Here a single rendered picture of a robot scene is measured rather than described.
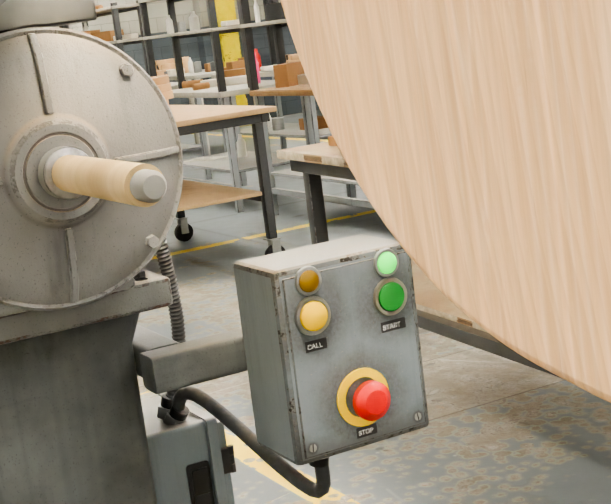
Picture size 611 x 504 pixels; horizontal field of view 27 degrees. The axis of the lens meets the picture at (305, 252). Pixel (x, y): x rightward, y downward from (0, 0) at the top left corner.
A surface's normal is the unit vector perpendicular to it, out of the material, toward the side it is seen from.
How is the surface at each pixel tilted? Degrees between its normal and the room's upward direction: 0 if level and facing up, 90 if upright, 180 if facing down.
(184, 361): 90
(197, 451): 90
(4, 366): 107
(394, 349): 90
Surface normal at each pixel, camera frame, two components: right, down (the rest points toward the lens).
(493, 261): -0.88, 0.21
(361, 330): 0.47, 0.11
